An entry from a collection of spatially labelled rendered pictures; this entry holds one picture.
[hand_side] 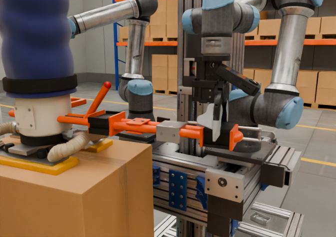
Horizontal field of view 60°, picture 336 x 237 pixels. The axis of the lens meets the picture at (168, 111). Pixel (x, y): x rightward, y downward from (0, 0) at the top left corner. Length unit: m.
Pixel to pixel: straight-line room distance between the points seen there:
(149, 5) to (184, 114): 0.51
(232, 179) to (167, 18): 8.22
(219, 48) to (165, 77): 8.41
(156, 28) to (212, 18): 8.57
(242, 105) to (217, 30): 0.45
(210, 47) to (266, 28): 7.22
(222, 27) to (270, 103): 0.42
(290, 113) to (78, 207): 0.70
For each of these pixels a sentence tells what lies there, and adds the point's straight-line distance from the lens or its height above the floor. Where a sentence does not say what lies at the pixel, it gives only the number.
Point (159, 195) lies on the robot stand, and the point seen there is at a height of 0.76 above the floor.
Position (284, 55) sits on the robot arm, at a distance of 1.08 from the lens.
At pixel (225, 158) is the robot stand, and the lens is 1.14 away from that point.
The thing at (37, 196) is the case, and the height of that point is 1.03.
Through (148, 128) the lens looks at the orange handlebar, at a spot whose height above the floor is 1.20.
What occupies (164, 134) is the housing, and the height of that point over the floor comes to 1.19.
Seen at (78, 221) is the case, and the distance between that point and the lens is 0.83.
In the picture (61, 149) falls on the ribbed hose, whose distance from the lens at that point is 0.90.
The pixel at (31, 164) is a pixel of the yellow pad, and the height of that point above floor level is 1.08.
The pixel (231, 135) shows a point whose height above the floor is 1.21.
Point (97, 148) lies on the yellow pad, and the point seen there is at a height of 1.08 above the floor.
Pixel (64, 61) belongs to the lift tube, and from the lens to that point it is 0.97.
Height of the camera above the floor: 1.42
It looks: 12 degrees down
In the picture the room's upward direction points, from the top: straight up
